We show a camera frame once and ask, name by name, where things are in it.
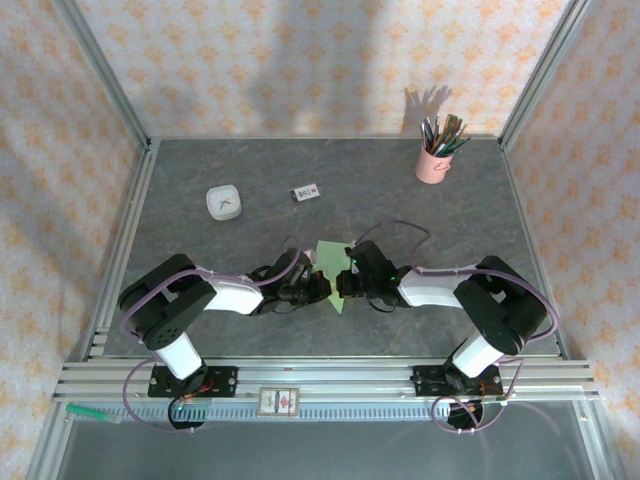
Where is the green marker pen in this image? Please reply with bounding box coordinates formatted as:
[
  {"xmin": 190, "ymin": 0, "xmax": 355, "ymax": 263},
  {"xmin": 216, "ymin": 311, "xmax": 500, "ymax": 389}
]
[{"xmin": 64, "ymin": 403, "xmax": 125, "ymax": 427}]

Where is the light green paper sheet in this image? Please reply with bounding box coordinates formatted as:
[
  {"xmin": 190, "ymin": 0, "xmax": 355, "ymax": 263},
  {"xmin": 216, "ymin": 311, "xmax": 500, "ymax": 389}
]
[{"xmin": 315, "ymin": 240, "xmax": 351, "ymax": 315}]

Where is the wooden ruler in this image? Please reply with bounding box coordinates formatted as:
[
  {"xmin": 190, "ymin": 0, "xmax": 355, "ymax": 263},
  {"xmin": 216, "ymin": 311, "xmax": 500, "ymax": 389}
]
[{"xmin": 438, "ymin": 113, "xmax": 464, "ymax": 150}]

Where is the small black white card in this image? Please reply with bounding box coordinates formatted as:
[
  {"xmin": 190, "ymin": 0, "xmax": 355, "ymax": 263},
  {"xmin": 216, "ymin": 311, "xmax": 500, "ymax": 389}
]
[{"xmin": 288, "ymin": 184, "xmax": 322, "ymax": 206}]

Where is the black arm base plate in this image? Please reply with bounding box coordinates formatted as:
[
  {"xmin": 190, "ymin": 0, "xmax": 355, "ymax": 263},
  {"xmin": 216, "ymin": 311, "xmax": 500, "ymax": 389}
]
[
  {"xmin": 410, "ymin": 364, "xmax": 504, "ymax": 399},
  {"xmin": 148, "ymin": 365, "xmax": 239, "ymax": 399}
]

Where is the grey slotted cable duct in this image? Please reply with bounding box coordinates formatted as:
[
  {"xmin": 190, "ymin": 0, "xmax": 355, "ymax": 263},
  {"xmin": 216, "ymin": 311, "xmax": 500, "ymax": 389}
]
[{"xmin": 119, "ymin": 402, "xmax": 509, "ymax": 422}]

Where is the printed label sticker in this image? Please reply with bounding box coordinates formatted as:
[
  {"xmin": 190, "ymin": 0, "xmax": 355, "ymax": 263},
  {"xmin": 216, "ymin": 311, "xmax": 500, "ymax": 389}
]
[{"xmin": 256, "ymin": 386, "xmax": 302, "ymax": 418}]

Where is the white square clock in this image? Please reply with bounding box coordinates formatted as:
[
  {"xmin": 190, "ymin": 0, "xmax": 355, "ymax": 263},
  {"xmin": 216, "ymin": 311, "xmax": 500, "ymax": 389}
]
[{"xmin": 205, "ymin": 184, "xmax": 244, "ymax": 222}]

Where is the aluminium frame post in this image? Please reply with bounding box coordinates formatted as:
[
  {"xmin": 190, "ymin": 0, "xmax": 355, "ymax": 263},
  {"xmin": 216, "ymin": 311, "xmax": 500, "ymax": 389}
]
[
  {"xmin": 498, "ymin": 0, "xmax": 596, "ymax": 150},
  {"xmin": 53, "ymin": 0, "xmax": 153, "ymax": 151}
]

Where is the pink metal pencil bucket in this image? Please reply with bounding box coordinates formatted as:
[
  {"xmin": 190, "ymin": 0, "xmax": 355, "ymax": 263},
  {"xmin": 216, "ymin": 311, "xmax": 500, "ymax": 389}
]
[{"xmin": 414, "ymin": 144, "xmax": 455, "ymax": 185}]

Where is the red black power wire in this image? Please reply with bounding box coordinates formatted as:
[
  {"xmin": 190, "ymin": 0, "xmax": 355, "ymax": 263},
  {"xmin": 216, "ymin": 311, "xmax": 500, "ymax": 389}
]
[
  {"xmin": 179, "ymin": 377, "xmax": 217, "ymax": 402},
  {"xmin": 469, "ymin": 379, "xmax": 503, "ymax": 401}
]

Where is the aluminium back rail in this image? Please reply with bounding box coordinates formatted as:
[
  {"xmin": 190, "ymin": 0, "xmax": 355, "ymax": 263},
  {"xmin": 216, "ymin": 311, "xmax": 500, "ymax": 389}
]
[{"xmin": 147, "ymin": 133, "xmax": 504, "ymax": 142}]

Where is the aluminium mounting rail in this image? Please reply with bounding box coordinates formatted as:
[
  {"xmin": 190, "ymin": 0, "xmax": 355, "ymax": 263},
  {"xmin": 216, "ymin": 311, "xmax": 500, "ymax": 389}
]
[{"xmin": 52, "ymin": 355, "xmax": 600, "ymax": 404}]

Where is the aluminium side rail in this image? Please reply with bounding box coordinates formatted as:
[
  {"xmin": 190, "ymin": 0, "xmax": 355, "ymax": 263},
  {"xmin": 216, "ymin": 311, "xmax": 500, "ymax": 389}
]
[
  {"xmin": 82, "ymin": 139, "xmax": 162, "ymax": 362},
  {"xmin": 499, "ymin": 139, "xmax": 574, "ymax": 361}
]

